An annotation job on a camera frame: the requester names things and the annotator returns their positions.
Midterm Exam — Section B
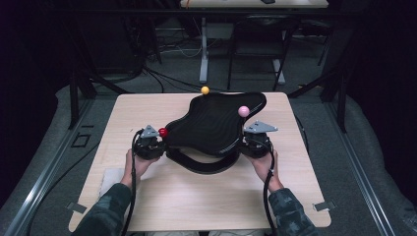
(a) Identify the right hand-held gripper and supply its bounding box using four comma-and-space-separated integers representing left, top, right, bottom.
241, 120, 279, 159

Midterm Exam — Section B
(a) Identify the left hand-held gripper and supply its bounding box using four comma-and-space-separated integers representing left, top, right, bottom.
134, 124, 166, 161

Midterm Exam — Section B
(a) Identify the black wavy tray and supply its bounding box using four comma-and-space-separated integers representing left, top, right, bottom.
163, 91, 268, 156

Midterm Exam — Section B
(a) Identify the black tray base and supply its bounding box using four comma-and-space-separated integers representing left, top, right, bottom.
165, 148, 240, 175

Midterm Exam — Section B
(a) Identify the person's left hand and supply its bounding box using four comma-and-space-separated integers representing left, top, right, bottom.
120, 148, 161, 190

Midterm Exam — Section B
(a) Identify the person's right hand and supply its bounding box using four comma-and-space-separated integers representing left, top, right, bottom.
244, 149, 285, 193

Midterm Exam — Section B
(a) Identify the square floor socket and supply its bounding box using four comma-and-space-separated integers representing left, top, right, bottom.
70, 132, 92, 148

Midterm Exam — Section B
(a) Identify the black metal stand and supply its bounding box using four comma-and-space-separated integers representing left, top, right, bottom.
67, 70, 132, 131
288, 65, 348, 134

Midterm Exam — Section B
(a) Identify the white table leg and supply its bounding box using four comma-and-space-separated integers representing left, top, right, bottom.
199, 18, 210, 84

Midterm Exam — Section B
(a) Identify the black chair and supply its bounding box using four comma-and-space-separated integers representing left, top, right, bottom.
226, 14, 301, 92

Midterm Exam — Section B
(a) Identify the left hand-held gripper cable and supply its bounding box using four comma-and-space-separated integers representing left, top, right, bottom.
121, 129, 146, 236

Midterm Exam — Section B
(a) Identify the hand-held gripper cable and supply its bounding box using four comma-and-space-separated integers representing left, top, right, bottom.
263, 141, 279, 236
121, 129, 146, 236

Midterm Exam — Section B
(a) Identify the right hand-held gripper cable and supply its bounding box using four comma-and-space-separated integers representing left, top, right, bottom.
263, 141, 279, 236

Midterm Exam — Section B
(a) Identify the metal table bracket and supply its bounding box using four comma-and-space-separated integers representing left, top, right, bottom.
66, 202, 87, 214
312, 200, 337, 212

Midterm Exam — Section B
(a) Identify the metal floor rail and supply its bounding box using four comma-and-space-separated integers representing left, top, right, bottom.
3, 97, 96, 236
323, 97, 397, 236

